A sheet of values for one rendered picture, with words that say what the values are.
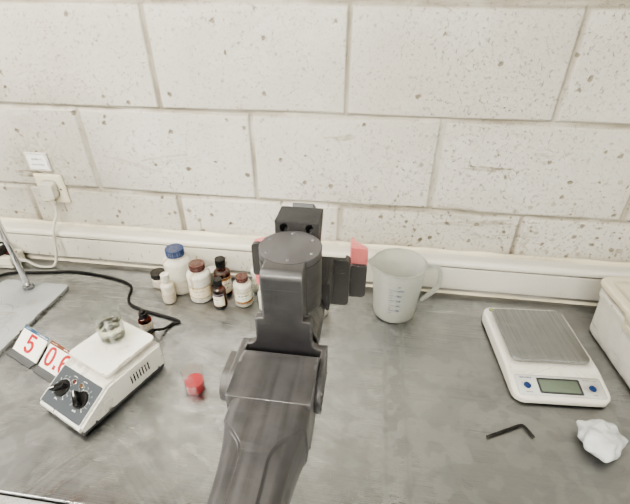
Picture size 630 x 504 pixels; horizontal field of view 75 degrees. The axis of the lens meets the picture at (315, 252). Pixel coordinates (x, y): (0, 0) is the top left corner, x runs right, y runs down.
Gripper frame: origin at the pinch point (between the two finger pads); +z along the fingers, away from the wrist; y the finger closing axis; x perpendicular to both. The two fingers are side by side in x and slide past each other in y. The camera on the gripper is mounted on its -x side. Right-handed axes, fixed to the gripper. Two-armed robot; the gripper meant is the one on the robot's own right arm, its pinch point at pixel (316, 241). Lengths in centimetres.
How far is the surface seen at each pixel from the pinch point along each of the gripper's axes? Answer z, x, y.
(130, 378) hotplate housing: 2, 36, 37
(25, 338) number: 10, 38, 68
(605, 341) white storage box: 27, 37, -62
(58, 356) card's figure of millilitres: 6, 37, 57
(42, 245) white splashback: 44, 35, 88
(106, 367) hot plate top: 0, 31, 40
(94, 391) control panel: -3, 34, 41
